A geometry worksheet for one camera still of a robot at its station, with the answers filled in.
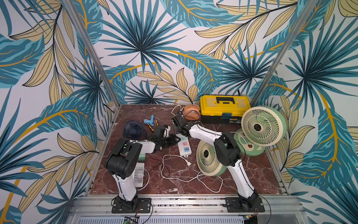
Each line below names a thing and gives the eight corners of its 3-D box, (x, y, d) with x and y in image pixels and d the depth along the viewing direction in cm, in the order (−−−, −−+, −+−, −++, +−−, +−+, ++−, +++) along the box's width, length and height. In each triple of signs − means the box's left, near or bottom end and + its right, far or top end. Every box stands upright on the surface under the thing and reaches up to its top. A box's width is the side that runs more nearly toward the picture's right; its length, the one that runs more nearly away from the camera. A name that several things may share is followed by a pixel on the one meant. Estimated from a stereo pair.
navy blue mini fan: (127, 140, 100) (121, 131, 90) (129, 130, 105) (125, 120, 96) (143, 140, 100) (139, 131, 90) (145, 130, 105) (142, 120, 96)
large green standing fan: (247, 161, 92) (274, 134, 66) (232, 134, 104) (250, 103, 78) (262, 157, 93) (295, 129, 68) (246, 131, 106) (268, 99, 80)
